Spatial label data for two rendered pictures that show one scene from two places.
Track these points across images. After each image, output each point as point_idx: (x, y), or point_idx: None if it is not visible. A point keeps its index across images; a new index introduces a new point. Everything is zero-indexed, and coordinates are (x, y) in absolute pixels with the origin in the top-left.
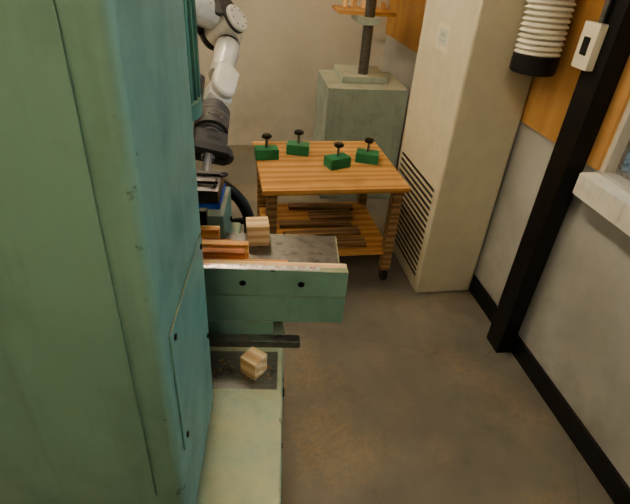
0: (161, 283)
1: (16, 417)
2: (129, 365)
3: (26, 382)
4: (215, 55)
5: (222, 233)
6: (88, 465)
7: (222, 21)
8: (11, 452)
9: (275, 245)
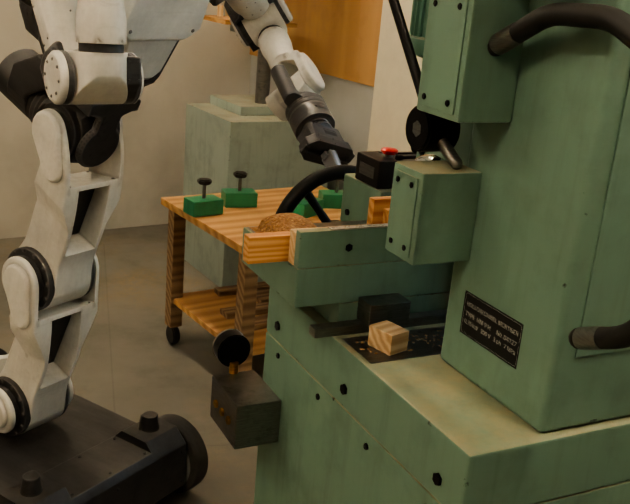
0: None
1: (626, 247)
2: None
3: None
4: (275, 47)
5: None
6: None
7: (271, 9)
8: (605, 293)
9: None
